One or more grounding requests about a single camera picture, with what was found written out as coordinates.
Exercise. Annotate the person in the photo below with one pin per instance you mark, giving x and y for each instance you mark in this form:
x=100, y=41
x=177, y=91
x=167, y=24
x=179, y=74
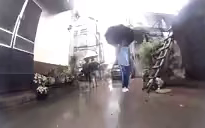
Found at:
x=124, y=60

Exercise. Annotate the white flowering plants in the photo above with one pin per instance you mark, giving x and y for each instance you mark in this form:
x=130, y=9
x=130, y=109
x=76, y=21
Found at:
x=43, y=83

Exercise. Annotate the wet grey asphalt road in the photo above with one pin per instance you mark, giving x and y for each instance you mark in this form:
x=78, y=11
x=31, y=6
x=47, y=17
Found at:
x=106, y=110

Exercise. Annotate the dark vehicle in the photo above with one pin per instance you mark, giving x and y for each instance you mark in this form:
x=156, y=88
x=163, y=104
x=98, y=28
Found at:
x=116, y=71

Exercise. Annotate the dark glass-fronted building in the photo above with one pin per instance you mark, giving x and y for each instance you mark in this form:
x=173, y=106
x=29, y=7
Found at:
x=10, y=46

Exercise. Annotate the group of people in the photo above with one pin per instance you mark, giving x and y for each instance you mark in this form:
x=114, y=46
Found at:
x=90, y=71

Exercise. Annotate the pale tall building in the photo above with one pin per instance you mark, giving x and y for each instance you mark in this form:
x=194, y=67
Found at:
x=85, y=40

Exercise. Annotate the green bush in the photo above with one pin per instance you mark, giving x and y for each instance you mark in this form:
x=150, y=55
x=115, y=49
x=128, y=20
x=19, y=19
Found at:
x=148, y=51

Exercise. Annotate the dark wall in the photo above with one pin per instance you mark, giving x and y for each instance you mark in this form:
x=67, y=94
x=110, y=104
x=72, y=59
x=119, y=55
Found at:
x=195, y=43

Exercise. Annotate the wooden ladder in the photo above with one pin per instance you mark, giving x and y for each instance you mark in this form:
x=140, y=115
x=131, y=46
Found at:
x=158, y=63

